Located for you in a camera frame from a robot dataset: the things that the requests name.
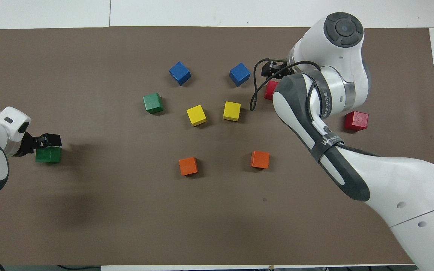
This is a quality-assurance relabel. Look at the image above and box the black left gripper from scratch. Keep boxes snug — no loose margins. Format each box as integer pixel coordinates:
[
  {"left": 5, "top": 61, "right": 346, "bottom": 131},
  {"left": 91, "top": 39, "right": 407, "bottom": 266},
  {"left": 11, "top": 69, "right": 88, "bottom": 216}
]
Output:
[{"left": 20, "top": 132, "right": 62, "bottom": 157}]

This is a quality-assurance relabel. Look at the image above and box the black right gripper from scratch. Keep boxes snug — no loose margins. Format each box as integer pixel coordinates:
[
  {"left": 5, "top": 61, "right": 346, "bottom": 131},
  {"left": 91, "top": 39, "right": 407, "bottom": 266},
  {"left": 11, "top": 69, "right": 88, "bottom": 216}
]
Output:
[{"left": 261, "top": 60, "right": 289, "bottom": 81}]

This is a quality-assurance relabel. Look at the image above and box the green cube block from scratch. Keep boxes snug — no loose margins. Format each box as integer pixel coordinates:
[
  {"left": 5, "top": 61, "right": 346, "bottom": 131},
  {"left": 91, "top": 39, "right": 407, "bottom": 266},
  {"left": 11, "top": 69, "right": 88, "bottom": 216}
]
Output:
[
  {"left": 35, "top": 146, "right": 62, "bottom": 163},
  {"left": 143, "top": 93, "right": 164, "bottom": 114}
]

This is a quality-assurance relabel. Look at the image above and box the red cube block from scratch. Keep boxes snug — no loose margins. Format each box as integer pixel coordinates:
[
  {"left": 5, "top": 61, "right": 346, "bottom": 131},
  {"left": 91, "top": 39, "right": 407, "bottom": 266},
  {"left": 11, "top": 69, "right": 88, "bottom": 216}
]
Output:
[
  {"left": 264, "top": 80, "right": 280, "bottom": 100},
  {"left": 344, "top": 111, "right": 369, "bottom": 131}
]

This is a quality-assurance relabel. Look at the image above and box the blue cube block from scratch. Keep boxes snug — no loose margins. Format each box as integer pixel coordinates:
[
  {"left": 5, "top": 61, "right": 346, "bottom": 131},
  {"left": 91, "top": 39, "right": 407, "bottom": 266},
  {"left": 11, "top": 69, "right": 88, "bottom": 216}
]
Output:
[
  {"left": 229, "top": 62, "right": 251, "bottom": 87},
  {"left": 169, "top": 61, "right": 191, "bottom": 86}
]

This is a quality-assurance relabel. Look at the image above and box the yellow cube block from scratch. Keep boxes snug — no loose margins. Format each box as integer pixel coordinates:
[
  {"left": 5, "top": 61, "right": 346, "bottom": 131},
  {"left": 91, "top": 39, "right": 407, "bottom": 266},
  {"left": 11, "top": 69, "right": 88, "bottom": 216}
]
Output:
[
  {"left": 186, "top": 105, "right": 207, "bottom": 126},
  {"left": 223, "top": 101, "right": 241, "bottom": 122}
]

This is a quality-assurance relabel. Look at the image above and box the orange cube block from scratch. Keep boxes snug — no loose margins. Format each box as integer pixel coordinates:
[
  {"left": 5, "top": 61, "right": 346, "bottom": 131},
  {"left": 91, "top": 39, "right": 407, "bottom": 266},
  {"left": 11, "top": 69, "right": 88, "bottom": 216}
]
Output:
[
  {"left": 251, "top": 151, "right": 270, "bottom": 169},
  {"left": 179, "top": 157, "right": 199, "bottom": 176}
]

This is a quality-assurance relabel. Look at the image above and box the brown table mat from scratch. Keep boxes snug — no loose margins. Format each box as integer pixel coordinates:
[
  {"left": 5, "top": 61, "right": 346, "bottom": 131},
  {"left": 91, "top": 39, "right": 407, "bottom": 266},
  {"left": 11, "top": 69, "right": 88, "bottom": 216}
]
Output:
[{"left": 0, "top": 26, "right": 434, "bottom": 266}]

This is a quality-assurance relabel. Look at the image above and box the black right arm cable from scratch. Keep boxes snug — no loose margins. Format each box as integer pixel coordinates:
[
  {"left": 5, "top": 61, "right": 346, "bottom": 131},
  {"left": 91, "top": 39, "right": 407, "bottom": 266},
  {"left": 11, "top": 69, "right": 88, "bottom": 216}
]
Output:
[{"left": 250, "top": 58, "right": 323, "bottom": 113}]

